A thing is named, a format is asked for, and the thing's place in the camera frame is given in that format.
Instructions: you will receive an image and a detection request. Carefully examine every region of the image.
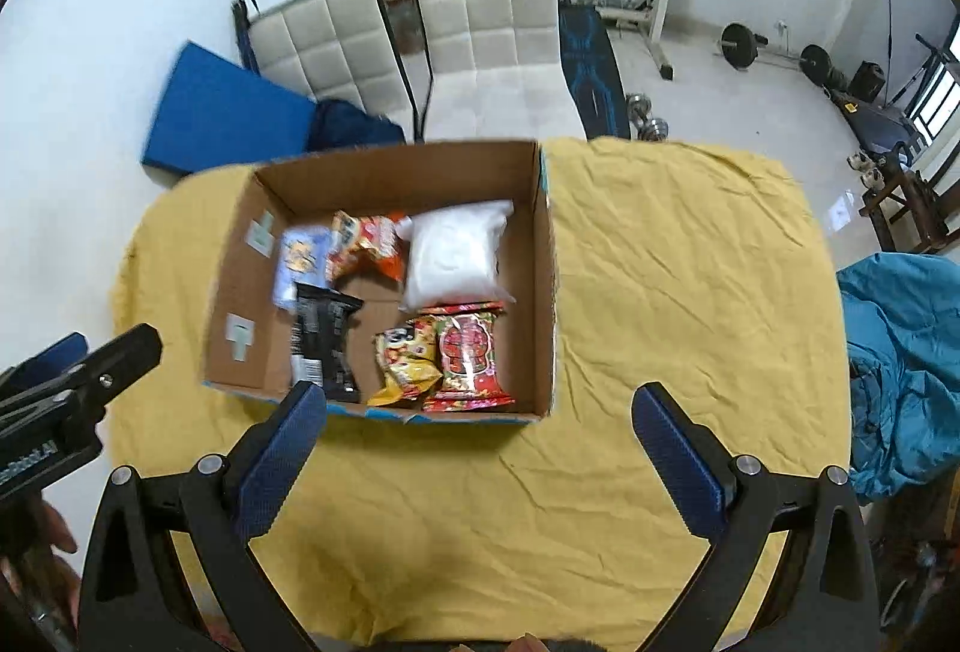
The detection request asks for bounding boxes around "left hand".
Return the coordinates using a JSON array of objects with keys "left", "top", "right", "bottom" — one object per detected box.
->
[{"left": 2, "top": 494, "right": 80, "bottom": 634}]

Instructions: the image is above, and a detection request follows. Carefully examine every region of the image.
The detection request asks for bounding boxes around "red snack bag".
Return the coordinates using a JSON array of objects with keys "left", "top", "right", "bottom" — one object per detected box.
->
[{"left": 421, "top": 301, "right": 516, "bottom": 413}]

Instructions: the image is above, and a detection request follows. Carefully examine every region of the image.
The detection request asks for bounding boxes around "white powder bag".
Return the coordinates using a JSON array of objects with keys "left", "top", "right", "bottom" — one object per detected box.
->
[{"left": 397, "top": 200, "right": 514, "bottom": 313}]

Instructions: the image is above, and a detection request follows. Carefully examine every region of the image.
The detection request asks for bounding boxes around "blue cartoon tissue pack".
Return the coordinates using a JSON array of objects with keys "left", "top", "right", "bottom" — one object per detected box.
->
[{"left": 272, "top": 225, "right": 334, "bottom": 313}]

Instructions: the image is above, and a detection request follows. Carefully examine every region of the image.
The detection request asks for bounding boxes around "black snack bag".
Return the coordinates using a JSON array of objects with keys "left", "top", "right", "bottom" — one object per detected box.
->
[{"left": 291, "top": 283, "right": 364, "bottom": 404}]

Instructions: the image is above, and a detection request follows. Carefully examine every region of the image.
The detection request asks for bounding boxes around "yellow panda chip bag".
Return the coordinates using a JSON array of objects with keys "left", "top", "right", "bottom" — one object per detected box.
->
[{"left": 368, "top": 316, "right": 441, "bottom": 407}]

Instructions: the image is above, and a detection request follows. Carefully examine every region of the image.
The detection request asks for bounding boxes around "dark wooden chair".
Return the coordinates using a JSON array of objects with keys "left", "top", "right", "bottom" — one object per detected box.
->
[{"left": 859, "top": 143, "right": 958, "bottom": 254}]

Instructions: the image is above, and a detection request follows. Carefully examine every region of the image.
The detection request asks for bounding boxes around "yellow tablecloth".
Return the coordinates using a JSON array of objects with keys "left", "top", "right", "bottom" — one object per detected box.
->
[{"left": 109, "top": 139, "right": 850, "bottom": 650}]

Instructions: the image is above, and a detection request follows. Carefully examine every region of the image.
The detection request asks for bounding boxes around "orange panda snack bag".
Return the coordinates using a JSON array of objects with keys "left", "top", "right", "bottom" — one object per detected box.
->
[{"left": 325, "top": 212, "right": 405, "bottom": 283}]

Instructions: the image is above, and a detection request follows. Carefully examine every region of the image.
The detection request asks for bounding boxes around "dumbbell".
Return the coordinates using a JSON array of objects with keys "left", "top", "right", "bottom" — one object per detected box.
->
[{"left": 625, "top": 93, "right": 669, "bottom": 142}]

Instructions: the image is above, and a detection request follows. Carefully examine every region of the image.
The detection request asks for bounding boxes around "blue foam mat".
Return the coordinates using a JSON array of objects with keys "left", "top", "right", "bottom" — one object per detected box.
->
[{"left": 142, "top": 41, "right": 314, "bottom": 176}]

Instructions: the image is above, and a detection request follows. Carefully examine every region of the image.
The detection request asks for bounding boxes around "black sit-up bench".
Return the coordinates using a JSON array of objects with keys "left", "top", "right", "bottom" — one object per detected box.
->
[{"left": 827, "top": 61, "right": 923, "bottom": 164}]

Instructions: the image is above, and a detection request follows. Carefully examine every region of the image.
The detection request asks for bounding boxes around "blue quilt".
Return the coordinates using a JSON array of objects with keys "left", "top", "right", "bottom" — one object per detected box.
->
[{"left": 836, "top": 253, "right": 958, "bottom": 503}]

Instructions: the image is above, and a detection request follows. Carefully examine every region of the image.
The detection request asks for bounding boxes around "white padded chair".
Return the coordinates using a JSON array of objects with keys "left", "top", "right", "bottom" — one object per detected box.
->
[
  {"left": 231, "top": 0, "right": 418, "bottom": 142},
  {"left": 416, "top": 0, "right": 586, "bottom": 142}
]

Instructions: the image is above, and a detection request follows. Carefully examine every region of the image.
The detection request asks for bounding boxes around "dark blue cloth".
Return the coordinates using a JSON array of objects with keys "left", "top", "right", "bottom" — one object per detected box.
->
[{"left": 304, "top": 100, "right": 407, "bottom": 154}]

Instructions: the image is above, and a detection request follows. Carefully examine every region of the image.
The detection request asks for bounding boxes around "floor barbell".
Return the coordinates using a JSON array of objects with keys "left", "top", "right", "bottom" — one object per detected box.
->
[{"left": 718, "top": 22, "right": 833, "bottom": 88}]

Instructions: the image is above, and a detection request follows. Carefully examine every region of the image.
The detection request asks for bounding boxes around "black blue bench pad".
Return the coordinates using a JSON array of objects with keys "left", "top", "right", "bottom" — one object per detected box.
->
[{"left": 558, "top": 4, "right": 630, "bottom": 140}]

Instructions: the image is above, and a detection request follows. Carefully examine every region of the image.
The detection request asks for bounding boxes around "right white padded chair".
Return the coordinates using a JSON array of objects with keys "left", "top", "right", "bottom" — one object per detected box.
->
[{"left": 416, "top": 0, "right": 586, "bottom": 142}]

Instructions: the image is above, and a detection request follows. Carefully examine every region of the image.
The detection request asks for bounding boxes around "left white padded chair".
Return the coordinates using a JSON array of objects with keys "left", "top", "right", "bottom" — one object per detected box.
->
[{"left": 231, "top": 0, "right": 418, "bottom": 142}]

